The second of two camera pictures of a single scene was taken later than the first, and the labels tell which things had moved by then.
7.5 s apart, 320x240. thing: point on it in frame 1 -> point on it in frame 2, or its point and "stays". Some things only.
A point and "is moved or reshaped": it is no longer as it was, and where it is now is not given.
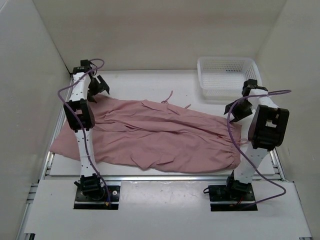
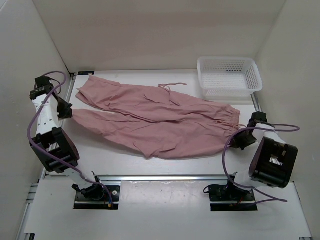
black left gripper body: [95, 87] -> [63, 108]
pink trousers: [134, 133] is moved or reshaped
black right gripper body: [242, 109] -> [242, 139]
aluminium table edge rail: [164, 178] stays
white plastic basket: [222, 78] stays
